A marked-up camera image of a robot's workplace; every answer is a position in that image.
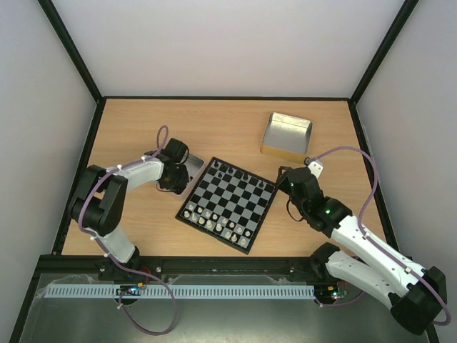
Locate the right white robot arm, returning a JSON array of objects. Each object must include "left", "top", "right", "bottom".
[{"left": 276, "top": 163, "right": 447, "bottom": 335}]

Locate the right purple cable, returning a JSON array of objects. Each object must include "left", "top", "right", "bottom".
[{"left": 303, "top": 146, "right": 451, "bottom": 326}]

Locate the silver tin with pieces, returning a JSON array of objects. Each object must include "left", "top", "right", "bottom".
[{"left": 171, "top": 154, "right": 206, "bottom": 200}]

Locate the black silver chess board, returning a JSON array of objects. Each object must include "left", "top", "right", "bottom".
[{"left": 176, "top": 157, "right": 278, "bottom": 254}]

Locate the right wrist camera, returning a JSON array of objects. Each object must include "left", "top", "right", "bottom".
[{"left": 304, "top": 157, "right": 323, "bottom": 179}]

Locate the empty gold silver tin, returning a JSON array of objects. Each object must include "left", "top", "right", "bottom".
[{"left": 260, "top": 112, "right": 313, "bottom": 164}]

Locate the light blue cable duct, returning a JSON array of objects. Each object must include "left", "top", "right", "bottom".
[{"left": 44, "top": 284, "right": 315, "bottom": 299}]

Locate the black frame rail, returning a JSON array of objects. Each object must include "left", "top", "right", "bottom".
[{"left": 34, "top": 254, "right": 338, "bottom": 284}]

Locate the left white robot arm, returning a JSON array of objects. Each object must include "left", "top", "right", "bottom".
[{"left": 69, "top": 138, "right": 189, "bottom": 264}]

